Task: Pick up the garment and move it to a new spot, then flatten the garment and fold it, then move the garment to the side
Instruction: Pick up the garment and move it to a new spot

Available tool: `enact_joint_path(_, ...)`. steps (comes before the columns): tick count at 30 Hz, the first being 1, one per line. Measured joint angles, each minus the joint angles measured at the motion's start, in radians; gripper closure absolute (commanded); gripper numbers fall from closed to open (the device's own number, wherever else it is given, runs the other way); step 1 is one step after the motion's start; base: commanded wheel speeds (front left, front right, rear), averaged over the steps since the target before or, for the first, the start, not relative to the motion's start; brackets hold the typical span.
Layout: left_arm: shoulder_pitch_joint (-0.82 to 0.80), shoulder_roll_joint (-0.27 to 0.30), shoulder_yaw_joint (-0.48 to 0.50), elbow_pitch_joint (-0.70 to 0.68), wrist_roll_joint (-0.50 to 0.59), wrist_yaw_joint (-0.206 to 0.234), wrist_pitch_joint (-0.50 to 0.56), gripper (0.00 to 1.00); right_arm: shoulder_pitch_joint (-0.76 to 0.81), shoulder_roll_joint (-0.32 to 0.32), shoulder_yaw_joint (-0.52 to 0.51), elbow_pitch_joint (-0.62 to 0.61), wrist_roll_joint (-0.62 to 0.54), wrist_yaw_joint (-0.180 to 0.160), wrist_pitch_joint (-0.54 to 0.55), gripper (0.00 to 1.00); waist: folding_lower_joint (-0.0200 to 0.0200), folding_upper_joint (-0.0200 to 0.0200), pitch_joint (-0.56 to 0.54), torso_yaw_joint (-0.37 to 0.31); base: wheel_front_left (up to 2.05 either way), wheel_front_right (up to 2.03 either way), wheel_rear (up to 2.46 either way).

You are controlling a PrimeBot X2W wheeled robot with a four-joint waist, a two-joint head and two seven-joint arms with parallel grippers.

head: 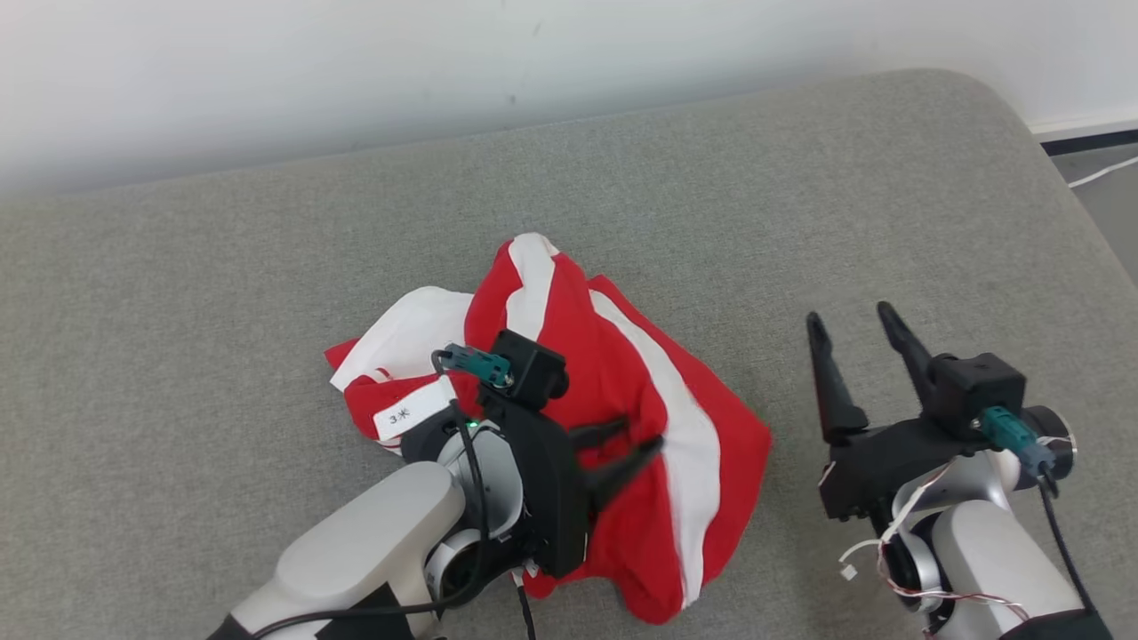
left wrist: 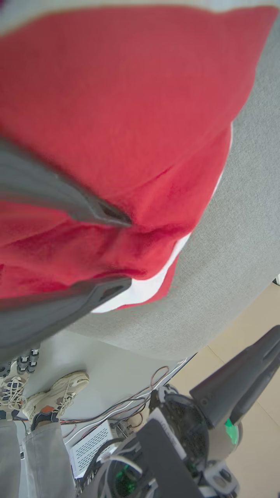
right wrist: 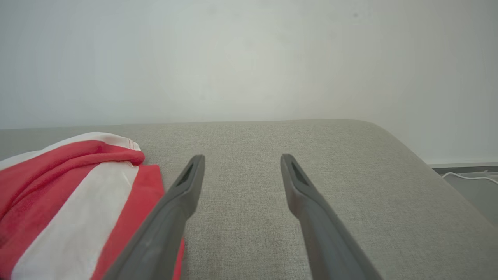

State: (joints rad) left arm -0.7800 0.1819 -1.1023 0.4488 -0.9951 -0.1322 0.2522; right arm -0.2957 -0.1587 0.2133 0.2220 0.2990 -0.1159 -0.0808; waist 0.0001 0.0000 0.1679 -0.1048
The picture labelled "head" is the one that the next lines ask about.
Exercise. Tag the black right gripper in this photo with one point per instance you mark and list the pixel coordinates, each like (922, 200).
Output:
(880, 462)

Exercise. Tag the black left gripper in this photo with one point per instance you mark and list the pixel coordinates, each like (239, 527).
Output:
(551, 498)

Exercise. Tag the red shorts with white stripes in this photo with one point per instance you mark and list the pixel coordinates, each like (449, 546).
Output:
(622, 373)

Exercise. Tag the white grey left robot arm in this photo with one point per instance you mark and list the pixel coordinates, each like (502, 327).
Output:
(373, 542)

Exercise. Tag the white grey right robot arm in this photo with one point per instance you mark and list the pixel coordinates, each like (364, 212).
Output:
(987, 551)

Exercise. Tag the white paper tag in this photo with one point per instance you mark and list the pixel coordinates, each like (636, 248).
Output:
(409, 413)

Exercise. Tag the dark baseboard strip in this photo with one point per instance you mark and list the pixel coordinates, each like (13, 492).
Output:
(1089, 142)

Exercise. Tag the grey fabric sofa cushion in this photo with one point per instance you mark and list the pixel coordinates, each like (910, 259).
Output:
(267, 267)

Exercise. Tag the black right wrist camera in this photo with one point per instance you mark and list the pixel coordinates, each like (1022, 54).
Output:
(978, 387)

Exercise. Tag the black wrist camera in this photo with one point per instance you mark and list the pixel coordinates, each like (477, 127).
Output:
(978, 387)
(533, 369)

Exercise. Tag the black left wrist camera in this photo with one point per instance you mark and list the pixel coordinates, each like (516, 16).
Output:
(533, 369)

